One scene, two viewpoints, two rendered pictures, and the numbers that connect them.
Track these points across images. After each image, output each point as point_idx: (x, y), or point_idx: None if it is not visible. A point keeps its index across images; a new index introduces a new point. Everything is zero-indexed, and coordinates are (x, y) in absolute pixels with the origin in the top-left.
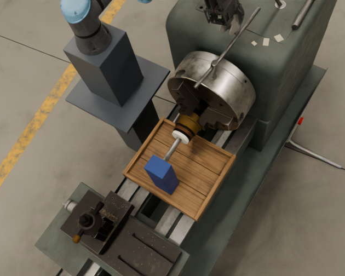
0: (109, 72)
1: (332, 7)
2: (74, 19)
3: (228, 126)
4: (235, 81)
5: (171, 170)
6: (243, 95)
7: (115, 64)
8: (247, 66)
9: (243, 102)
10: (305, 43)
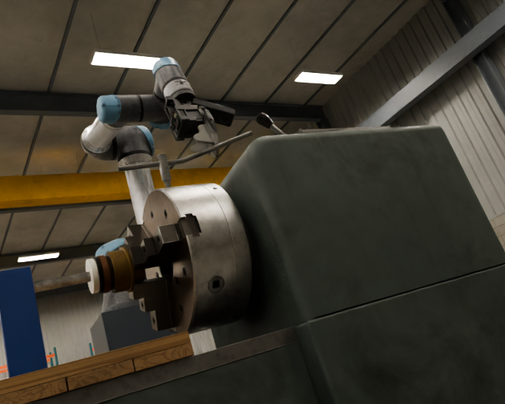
0: (119, 337)
1: (464, 200)
2: (99, 254)
3: (159, 229)
4: (195, 185)
5: (26, 282)
6: (203, 195)
7: (135, 333)
8: (229, 183)
9: (199, 203)
10: (345, 168)
